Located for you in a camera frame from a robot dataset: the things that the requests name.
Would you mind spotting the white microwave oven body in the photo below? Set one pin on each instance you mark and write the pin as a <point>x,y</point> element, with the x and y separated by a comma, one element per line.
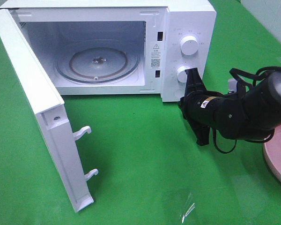
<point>151,29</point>

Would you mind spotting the white microwave door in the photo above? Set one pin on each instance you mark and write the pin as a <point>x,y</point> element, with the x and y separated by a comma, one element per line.
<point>48,108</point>

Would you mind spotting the upper white microwave knob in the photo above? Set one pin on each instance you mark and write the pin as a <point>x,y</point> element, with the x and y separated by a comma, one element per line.
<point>189,45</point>

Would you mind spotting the white microwave knob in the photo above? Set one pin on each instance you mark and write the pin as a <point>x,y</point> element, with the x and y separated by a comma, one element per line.
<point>181,74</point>
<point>189,45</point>

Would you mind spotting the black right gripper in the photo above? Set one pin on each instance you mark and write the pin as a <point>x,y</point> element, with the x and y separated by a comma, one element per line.
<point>199,109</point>

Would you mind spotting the green table cloth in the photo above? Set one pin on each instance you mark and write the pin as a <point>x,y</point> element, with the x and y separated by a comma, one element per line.
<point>151,171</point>

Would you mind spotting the round white door-release button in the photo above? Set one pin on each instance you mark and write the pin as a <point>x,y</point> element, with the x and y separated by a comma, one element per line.
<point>179,93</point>

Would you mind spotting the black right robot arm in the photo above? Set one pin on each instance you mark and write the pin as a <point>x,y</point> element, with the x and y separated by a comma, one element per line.
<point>251,113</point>

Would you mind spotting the lower white microwave knob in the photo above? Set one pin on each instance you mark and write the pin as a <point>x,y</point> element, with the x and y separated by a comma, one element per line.
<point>181,74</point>

